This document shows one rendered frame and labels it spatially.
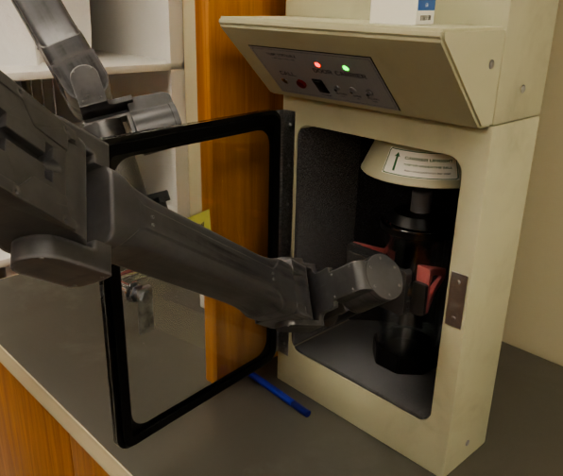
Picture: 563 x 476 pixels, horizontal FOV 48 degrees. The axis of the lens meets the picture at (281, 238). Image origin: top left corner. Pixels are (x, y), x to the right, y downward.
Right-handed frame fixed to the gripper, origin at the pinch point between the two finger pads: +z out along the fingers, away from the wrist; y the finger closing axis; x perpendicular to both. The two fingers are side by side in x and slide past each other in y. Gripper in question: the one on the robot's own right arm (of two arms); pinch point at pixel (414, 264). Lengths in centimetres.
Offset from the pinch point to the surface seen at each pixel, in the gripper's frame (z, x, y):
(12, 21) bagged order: -10, -31, 113
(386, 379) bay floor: -6.8, 15.7, -1.7
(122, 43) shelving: 30, -23, 133
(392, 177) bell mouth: -8.9, -15.1, -1.6
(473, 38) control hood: -16.2, -32.8, -15.2
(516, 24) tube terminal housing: -8.2, -33.9, -15.1
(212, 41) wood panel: -19.1, -30.8, 21.8
